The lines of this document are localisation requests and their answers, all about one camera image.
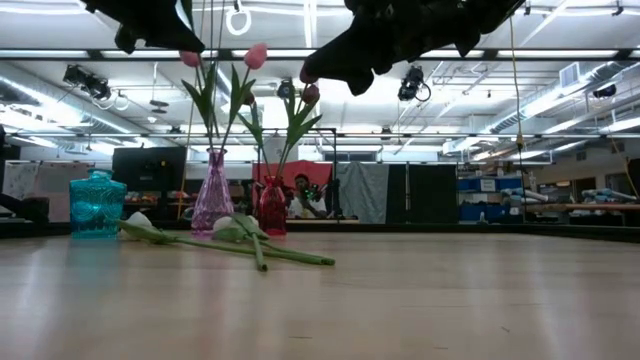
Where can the blue storage shelf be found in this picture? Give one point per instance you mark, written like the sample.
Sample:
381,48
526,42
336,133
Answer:
470,212

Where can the grey cloth backdrop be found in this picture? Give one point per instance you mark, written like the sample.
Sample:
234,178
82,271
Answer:
362,190

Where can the black spotlight fixture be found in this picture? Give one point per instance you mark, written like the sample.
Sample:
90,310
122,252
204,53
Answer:
87,82

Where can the red glass vase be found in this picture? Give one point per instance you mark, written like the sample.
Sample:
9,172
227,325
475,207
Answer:
272,210

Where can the black oval fixture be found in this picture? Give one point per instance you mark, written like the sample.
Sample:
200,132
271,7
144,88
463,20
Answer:
605,91

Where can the red cloth backdrop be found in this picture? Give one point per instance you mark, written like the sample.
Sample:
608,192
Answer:
320,170

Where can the small black robot arm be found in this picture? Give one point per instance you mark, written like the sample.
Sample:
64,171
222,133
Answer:
334,197

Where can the black LED light bar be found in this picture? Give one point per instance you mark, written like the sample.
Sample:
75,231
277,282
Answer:
625,54

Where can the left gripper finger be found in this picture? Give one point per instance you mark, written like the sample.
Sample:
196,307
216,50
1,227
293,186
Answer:
177,37
125,41

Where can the purple glass vase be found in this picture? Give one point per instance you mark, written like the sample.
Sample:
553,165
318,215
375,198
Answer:
212,200

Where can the black aluminium table frame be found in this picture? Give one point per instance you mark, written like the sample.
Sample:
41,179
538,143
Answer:
550,231

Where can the pale machine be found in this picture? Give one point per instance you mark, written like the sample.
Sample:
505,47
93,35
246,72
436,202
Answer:
517,194
607,195

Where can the black horizontal rail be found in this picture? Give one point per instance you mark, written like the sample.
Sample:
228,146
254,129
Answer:
450,135

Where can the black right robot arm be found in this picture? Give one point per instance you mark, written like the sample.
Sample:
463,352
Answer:
500,10

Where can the black round camera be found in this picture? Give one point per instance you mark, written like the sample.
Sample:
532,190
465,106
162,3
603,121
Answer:
284,90

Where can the black monitor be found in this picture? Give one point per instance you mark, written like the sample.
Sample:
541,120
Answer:
147,170

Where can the blue glass vase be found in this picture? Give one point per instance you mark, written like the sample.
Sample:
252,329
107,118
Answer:
96,205

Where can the black cloth backdrop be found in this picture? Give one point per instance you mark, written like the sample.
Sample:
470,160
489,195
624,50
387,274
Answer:
430,195

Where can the person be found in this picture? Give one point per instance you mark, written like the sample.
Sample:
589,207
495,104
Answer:
302,200

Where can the wooden workbench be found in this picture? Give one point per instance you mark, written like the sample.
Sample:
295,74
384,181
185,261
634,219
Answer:
580,206

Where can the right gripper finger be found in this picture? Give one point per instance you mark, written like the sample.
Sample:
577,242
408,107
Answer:
361,84
340,60

